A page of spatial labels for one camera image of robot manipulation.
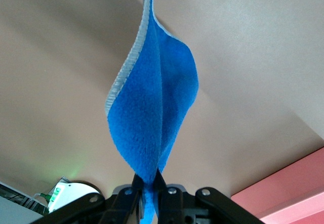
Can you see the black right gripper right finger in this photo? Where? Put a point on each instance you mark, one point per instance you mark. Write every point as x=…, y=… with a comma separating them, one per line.
x=169, y=206

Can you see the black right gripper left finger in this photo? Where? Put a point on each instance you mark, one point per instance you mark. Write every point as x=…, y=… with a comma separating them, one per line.
x=121, y=206

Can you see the blue cloth with grey hem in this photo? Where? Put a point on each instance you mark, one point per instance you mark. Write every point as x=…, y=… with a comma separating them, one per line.
x=152, y=95

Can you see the pink plastic bin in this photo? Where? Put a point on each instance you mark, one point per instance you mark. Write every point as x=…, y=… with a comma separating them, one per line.
x=291, y=191

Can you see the brown table cover sheet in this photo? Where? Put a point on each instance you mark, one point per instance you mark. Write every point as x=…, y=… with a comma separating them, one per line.
x=50, y=82

